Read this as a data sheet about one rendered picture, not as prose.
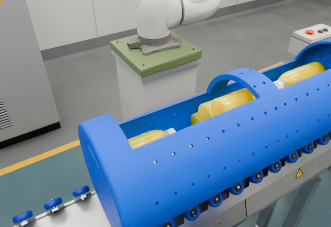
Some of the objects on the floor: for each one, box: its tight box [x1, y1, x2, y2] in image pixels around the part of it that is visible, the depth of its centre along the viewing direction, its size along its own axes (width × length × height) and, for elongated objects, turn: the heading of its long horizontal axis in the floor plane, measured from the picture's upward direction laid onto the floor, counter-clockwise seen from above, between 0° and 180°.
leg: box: [282, 176, 322, 227], centre depth 142 cm, size 6×6×63 cm
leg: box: [256, 201, 277, 227], centre depth 152 cm, size 6×6×63 cm
